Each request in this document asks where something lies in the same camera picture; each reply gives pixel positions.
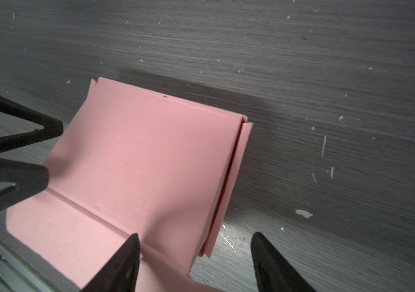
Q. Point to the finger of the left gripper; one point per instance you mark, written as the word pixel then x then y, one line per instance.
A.
pixel 20 181

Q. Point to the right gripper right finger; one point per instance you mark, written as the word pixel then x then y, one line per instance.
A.
pixel 273 272

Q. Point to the pink cardboard box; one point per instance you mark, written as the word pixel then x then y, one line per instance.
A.
pixel 135 161

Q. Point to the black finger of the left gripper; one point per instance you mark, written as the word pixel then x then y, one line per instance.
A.
pixel 21 126

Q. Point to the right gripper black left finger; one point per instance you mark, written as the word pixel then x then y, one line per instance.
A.
pixel 120 273

